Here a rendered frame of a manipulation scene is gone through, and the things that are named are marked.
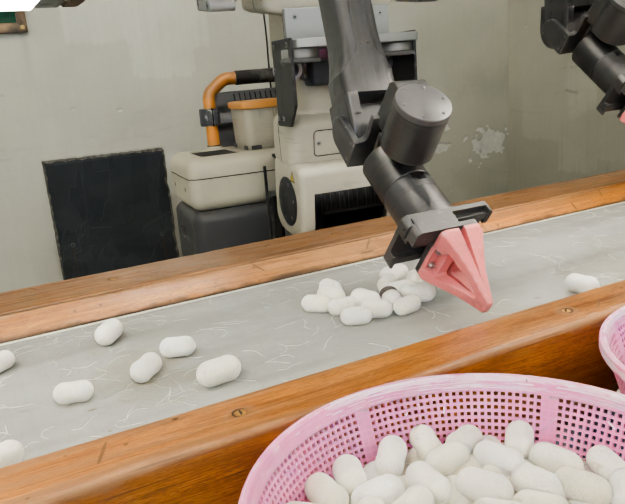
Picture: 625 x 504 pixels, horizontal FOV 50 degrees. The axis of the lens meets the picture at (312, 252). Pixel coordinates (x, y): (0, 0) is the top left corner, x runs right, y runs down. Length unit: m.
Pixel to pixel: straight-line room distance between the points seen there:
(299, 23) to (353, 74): 0.60
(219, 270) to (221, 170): 0.80
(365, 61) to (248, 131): 0.92
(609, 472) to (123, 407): 0.35
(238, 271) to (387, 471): 0.43
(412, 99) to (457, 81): 2.57
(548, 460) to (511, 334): 0.14
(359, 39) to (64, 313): 0.43
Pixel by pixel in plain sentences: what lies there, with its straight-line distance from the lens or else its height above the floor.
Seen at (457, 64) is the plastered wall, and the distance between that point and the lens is 3.24.
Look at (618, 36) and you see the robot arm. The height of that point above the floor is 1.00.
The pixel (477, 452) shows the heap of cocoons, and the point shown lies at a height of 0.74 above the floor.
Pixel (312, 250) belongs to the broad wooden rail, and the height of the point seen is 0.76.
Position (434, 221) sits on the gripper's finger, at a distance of 0.65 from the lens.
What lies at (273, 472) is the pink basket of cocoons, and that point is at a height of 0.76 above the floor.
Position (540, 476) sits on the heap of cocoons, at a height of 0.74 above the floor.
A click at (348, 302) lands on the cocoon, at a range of 0.68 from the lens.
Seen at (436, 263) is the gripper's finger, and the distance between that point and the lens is 0.67.
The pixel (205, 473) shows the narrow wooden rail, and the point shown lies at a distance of 0.44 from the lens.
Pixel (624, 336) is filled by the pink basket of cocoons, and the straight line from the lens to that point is 0.61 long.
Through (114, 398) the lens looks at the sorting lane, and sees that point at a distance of 0.58.
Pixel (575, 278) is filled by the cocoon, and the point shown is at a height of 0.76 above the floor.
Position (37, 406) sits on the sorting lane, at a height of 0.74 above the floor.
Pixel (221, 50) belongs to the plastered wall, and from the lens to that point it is 2.79.
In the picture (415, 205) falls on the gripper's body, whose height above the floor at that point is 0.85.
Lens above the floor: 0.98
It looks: 15 degrees down
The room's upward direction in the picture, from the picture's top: 5 degrees counter-clockwise
